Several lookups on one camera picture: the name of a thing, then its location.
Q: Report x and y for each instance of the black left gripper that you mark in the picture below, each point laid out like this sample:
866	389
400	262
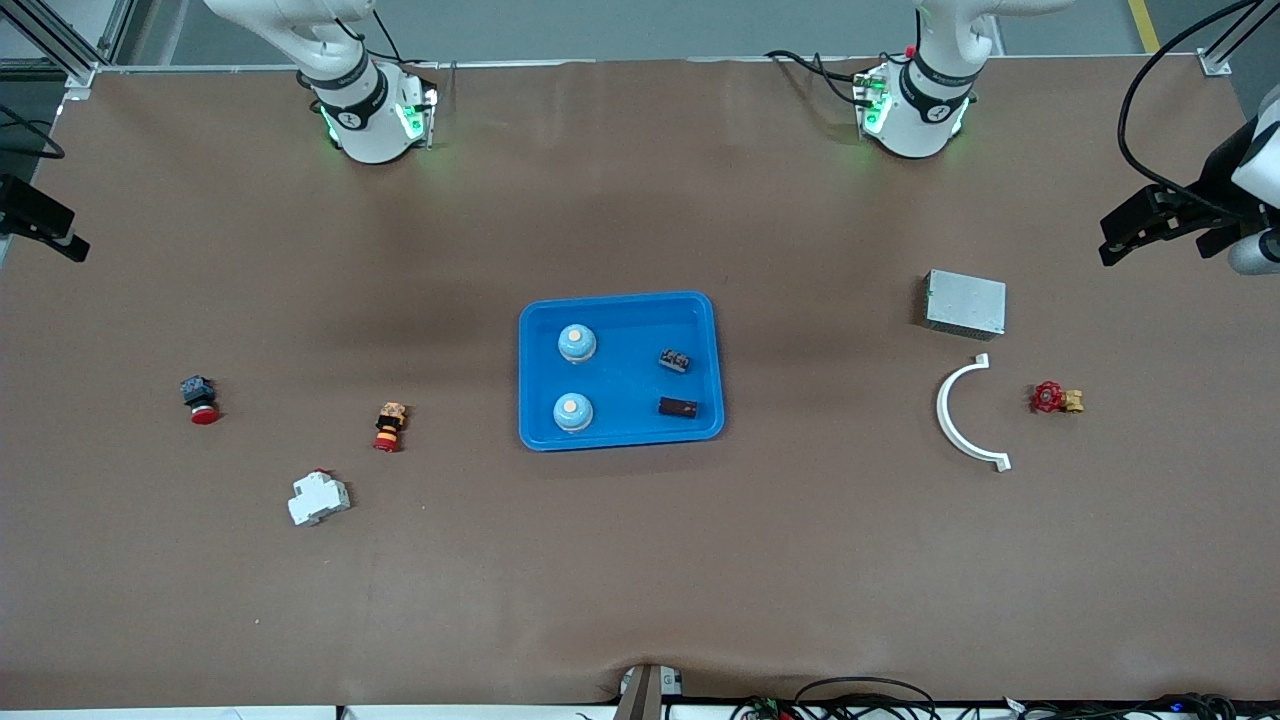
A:
1216	183

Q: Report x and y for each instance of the light blue call bell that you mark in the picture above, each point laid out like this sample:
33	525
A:
573	412
577	345

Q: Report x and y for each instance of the glossy brown capacitor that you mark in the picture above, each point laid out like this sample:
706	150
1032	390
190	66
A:
678	407

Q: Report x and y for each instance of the white circuit breaker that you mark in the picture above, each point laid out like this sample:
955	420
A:
318	497

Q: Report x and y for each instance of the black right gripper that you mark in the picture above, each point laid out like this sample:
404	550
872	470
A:
22	212

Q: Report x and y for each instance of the grey metal box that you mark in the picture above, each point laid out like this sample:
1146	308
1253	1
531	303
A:
965	303

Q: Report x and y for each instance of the blue plastic tray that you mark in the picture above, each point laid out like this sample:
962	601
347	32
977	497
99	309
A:
630	330

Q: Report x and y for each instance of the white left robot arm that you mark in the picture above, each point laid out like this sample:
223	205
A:
915	110

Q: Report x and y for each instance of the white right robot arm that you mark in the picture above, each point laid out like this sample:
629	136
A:
370	120

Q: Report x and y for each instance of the aluminium frame profile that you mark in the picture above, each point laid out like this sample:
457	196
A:
1215	62
50	35

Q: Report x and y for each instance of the red orange push button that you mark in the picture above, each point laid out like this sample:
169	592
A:
389	428

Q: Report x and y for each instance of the grey clamp bracket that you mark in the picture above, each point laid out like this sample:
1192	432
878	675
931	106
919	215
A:
640	695

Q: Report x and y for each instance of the red button blue body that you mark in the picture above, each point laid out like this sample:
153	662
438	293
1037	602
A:
203	412

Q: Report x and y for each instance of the brown table cover sheet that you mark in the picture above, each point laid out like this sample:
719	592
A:
640	560

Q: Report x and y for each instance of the small black terminal block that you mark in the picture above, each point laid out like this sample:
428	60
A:
675	361

